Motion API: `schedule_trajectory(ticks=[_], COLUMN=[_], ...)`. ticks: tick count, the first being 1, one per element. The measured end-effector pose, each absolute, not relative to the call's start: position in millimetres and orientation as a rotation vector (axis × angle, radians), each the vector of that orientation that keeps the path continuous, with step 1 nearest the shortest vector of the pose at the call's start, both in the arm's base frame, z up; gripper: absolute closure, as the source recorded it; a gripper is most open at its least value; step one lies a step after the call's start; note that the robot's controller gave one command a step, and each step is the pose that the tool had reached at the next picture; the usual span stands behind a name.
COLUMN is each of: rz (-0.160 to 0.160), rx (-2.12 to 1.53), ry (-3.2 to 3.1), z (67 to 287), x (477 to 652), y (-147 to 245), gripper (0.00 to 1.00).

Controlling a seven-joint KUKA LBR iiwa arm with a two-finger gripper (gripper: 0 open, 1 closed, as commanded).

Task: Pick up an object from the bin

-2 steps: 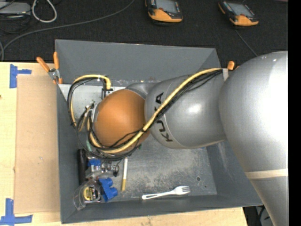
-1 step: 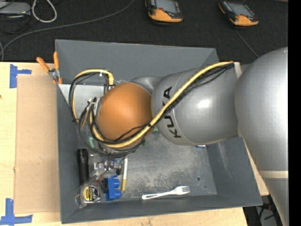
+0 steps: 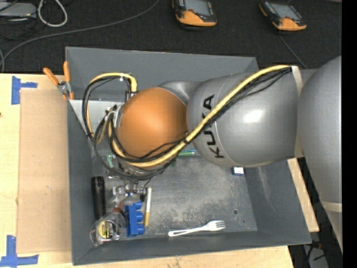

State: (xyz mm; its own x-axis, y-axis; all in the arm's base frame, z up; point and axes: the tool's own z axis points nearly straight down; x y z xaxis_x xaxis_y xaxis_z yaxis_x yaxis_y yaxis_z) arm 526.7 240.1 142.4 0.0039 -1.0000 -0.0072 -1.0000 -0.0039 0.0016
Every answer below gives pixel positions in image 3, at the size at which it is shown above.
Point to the blue toy brick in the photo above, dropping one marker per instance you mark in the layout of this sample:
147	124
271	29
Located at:
134	219

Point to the small blue and white box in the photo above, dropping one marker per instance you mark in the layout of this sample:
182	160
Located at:
238	171

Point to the grey metal bin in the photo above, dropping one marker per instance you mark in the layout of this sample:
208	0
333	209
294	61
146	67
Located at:
195	200

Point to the white plastic fork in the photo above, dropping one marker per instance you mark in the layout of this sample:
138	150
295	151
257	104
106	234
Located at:
200	229

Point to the white and yellow pen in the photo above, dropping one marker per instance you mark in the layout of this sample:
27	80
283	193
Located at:
147	208

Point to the clear plastic cup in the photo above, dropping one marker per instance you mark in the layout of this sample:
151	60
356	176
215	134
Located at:
107	230

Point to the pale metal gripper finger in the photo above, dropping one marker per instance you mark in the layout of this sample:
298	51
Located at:
118	191
139	192

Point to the brown cardboard board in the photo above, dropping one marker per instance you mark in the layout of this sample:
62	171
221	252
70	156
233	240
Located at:
42	163

